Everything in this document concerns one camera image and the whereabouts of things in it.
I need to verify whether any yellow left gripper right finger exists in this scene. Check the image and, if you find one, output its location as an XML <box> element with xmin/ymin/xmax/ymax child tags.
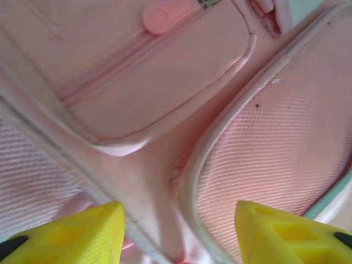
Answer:
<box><xmin>236</xmin><ymin>200</ymin><xmax>352</xmax><ymax>264</ymax></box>

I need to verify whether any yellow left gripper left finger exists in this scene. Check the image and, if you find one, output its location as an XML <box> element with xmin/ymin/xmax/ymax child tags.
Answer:
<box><xmin>0</xmin><ymin>200</ymin><xmax>127</xmax><ymax>264</ymax></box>

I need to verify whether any pink student backpack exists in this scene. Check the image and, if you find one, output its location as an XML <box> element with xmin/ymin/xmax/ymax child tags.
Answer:
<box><xmin>0</xmin><ymin>0</ymin><xmax>352</xmax><ymax>264</ymax></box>

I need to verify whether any mint green zip case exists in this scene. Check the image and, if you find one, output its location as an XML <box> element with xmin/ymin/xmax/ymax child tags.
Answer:
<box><xmin>304</xmin><ymin>174</ymin><xmax>352</xmax><ymax>221</ymax></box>

